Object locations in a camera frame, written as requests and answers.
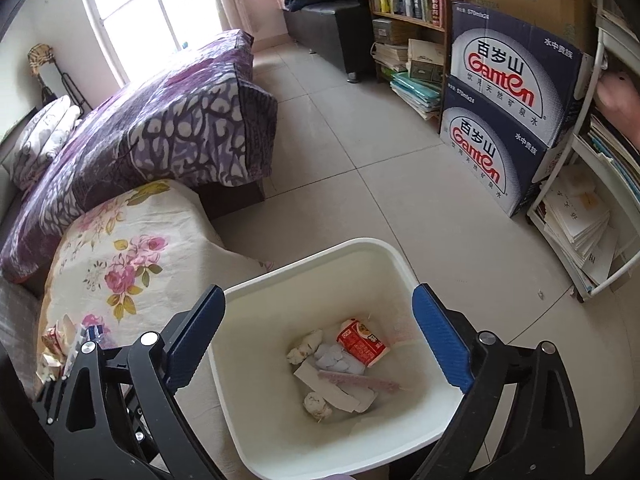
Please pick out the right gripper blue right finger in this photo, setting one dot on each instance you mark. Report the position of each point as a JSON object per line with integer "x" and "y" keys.
{"x": 475, "y": 366}

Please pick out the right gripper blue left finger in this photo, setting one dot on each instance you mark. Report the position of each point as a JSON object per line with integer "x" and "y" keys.
{"x": 162, "y": 363}

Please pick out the clear plastic water bottle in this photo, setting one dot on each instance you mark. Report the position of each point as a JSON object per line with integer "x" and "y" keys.
{"x": 99, "y": 334}

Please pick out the white floral paper cup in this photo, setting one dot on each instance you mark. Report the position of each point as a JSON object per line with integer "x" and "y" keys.
{"x": 56, "y": 342}

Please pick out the blue-white paper ball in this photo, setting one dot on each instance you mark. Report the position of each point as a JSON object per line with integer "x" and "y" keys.
{"x": 335, "y": 358}

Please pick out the white tissue wad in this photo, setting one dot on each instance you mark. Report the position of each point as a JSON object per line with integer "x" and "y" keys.
{"x": 306, "y": 347}

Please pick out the white plastic trash bin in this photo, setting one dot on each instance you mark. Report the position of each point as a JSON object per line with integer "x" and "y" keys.
{"x": 262, "y": 400}

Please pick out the floral cream bed sheet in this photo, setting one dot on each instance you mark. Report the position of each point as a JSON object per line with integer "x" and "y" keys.
{"x": 132, "y": 264}

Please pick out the grey checked cushion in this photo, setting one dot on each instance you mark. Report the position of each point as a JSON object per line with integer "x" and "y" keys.
{"x": 19, "y": 312}

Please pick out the small white tissue ball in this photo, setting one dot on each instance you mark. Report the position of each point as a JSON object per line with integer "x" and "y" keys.
{"x": 316, "y": 406}

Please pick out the white metal shelf rack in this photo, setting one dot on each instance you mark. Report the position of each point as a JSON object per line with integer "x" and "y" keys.
{"x": 588, "y": 209}

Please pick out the lower Ganten cardboard box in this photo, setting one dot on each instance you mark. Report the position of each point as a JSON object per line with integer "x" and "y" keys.
{"x": 507, "y": 159}

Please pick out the ganten cardboard box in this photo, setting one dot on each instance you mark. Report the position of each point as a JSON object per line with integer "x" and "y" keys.
{"x": 539, "y": 79}
{"x": 507, "y": 159}

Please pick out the dark bed headboard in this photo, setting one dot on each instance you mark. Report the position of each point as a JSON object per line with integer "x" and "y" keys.
{"x": 8, "y": 190}

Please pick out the purple patterned quilt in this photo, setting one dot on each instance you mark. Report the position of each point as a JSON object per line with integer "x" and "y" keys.
{"x": 203, "y": 121}

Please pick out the folded patterned pillows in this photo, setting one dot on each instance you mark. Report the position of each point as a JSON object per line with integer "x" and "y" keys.
{"x": 40, "y": 142}

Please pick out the upper Ganten cardboard box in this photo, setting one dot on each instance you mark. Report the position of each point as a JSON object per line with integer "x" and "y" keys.
{"x": 539, "y": 79}

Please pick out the black coat rack stand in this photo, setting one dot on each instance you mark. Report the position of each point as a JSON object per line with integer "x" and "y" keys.
{"x": 53, "y": 81}

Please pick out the wooden bookshelf with books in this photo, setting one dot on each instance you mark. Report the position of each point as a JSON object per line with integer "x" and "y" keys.
{"x": 411, "y": 50}

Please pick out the dark storage bench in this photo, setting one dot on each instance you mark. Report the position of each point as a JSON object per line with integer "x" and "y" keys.
{"x": 340, "y": 32}

